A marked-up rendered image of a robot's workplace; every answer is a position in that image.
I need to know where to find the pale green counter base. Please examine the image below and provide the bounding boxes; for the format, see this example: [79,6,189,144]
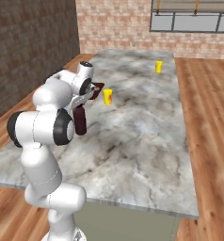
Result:
[73,201,182,241]

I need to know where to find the grey framed window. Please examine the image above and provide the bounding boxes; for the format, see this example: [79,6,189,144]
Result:
[149,0,224,34]

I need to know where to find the dark red bottle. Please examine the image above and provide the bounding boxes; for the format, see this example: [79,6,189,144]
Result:
[72,105,88,137]

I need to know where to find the dark brown flat board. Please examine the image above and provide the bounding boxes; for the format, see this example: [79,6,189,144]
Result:
[88,81,105,101]

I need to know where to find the yellow cup with orange print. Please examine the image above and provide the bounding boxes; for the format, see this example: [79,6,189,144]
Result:
[103,88,114,106]

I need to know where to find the plain yellow cup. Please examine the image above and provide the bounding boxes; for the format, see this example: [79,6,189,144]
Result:
[154,60,164,74]

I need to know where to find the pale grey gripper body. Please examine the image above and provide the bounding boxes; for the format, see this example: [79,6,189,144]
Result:
[68,88,98,110]

